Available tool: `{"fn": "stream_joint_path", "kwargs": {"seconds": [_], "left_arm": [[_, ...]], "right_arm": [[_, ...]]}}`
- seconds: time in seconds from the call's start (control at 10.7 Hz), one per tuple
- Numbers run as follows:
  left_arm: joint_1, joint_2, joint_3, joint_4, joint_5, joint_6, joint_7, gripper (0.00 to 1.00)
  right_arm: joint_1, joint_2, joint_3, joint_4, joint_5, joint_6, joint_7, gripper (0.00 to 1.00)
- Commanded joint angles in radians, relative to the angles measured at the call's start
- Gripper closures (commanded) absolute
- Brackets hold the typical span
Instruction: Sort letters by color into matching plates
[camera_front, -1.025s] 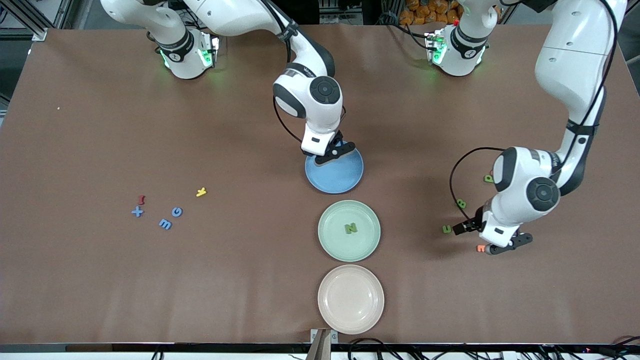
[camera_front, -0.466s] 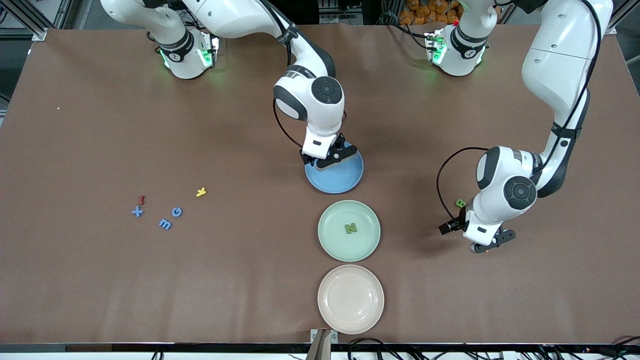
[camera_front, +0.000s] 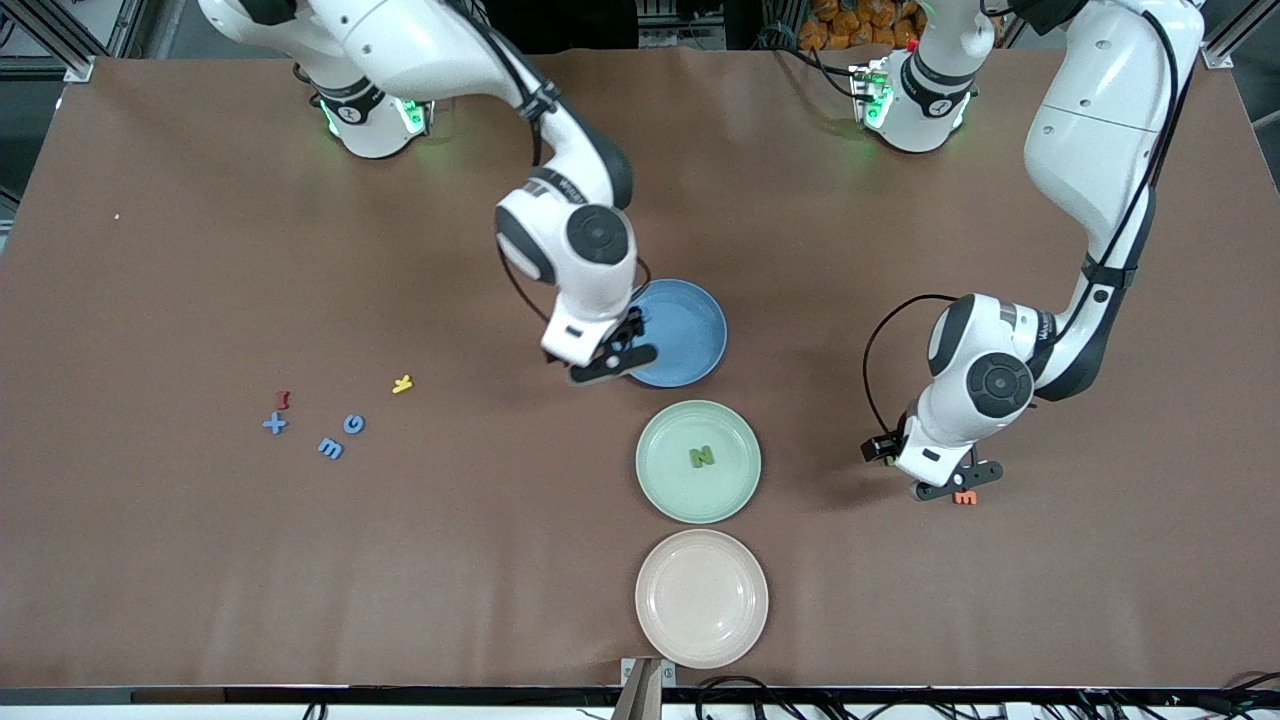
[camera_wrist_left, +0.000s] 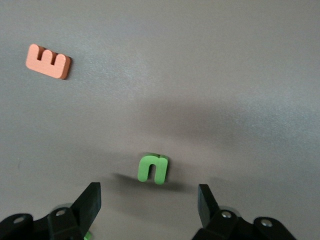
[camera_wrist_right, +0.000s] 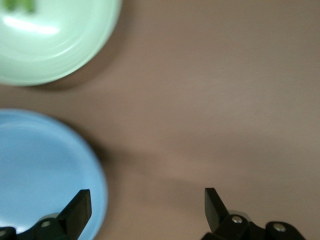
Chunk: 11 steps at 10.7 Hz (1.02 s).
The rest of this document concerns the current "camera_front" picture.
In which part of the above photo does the blue plate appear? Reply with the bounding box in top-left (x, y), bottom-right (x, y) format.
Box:
top-left (625, 278), bottom-right (729, 389)

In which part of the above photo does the orange packaged items pile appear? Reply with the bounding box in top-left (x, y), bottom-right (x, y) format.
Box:
top-left (798, 0), bottom-right (926, 53)

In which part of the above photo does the black base cable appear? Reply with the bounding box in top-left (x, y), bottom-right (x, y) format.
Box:
top-left (760, 25), bottom-right (863, 101)

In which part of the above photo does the brown table cover sheet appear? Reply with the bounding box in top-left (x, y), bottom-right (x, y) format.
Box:
top-left (0, 45), bottom-right (1280, 691)

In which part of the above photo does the brown cardboard post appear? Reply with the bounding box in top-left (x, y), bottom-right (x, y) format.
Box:
top-left (610, 658), bottom-right (663, 720)

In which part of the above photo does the black looped floor cable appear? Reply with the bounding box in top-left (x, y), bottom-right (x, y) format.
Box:
top-left (695, 676), bottom-right (801, 720)

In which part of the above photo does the beige pink plate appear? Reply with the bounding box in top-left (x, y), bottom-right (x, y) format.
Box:
top-left (634, 528), bottom-right (770, 670)

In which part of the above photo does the metal table edge bracket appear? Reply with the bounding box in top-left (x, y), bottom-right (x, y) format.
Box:
top-left (620, 656), bottom-right (677, 691)

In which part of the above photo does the aluminium frame profile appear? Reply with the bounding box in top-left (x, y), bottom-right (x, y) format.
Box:
top-left (1200, 0), bottom-right (1280, 71)
top-left (0, 0), bottom-right (96, 83)

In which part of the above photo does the light green plate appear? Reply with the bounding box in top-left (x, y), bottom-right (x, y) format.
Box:
top-left (635, 399), bottom-right (763, 525)

